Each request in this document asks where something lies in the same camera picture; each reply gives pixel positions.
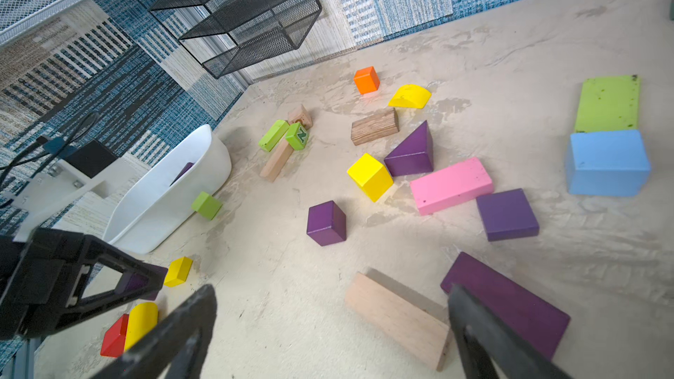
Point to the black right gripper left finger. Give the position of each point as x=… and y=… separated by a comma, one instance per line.
x=177, y=347

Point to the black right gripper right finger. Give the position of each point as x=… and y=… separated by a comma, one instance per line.
x=488, y=346

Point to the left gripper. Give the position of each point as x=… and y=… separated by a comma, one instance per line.
x=43, y=281

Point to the purple cube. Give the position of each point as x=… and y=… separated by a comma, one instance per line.
x=132, y=282

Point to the purple short cylinder block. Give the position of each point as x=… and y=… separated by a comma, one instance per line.
x=184, y=170

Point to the purple cube block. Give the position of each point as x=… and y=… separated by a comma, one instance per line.
x=327, y=224

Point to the white plastic storage bin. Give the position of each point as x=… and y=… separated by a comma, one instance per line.
x=153, y=208

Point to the yellow cylinder block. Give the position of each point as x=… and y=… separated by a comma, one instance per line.
x=143, y=318

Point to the purple flat rectangular block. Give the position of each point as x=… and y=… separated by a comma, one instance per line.
x=534, y=319

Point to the red cube block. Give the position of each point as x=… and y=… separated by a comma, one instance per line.
x=114, y=341

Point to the natural wood plank block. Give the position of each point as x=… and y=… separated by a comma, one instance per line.
x=417, y=331

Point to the small yellow cube block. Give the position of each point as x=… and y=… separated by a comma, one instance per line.
x=178, y=272

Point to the lime green small cube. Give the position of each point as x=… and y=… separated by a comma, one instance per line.
x=206, y=205

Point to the purple square block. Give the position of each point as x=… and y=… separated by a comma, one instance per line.
x=507, y=215

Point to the pink rectangular block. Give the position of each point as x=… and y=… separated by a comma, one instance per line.
x=451, y=186

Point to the light wood long block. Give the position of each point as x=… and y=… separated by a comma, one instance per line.
x=281, y=154

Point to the purple triangular prism block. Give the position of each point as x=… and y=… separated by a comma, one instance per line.
x=414, y=155

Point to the lime green long block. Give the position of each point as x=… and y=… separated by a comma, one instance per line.
x=273, y=135

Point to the light blue cube block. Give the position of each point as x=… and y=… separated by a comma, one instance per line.
x=608, y=164

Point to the green letter cube block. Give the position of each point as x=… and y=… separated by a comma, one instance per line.
x=297, y=136

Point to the dark wood grain block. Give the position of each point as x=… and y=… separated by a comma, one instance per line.
x=377, y=126

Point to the small natural wood block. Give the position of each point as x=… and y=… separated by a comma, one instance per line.
x=300, y=115

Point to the yellow half-round block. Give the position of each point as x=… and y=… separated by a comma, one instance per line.
x=410, y=96

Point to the lime green rectangular block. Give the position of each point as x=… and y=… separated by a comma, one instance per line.
x=609, y=104

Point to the orange cube block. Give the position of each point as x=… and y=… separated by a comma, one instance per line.
x=366, y=80

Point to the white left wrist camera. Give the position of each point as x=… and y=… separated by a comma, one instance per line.
x=91, y=168

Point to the black wire mesh shelf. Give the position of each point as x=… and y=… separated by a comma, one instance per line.
x=256, y=30

